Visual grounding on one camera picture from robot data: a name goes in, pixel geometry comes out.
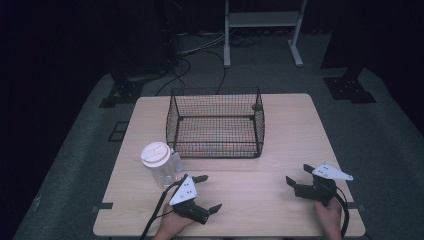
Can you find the person's left hand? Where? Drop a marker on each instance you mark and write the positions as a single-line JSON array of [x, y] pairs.
[[170, 225]]

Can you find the white metal stand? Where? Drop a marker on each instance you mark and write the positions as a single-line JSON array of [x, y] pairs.
[[263, 19]]

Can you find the clear plastic cup white lid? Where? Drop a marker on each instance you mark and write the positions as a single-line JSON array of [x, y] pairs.
[[156, 156]]

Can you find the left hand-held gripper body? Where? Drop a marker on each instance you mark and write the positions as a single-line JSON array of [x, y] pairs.
[[184, 193]]

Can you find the person's right hand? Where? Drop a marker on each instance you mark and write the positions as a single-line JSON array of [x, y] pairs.
[[330, 220]]

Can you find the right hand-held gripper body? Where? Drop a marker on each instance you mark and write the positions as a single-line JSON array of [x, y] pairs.
[[318, 191]]

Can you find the black stand base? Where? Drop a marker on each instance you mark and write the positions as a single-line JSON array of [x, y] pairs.
[[125, 91], [348, 88]]

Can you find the black table edge bracket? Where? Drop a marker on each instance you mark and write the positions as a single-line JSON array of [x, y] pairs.
[[356, 207], [103, 206]]

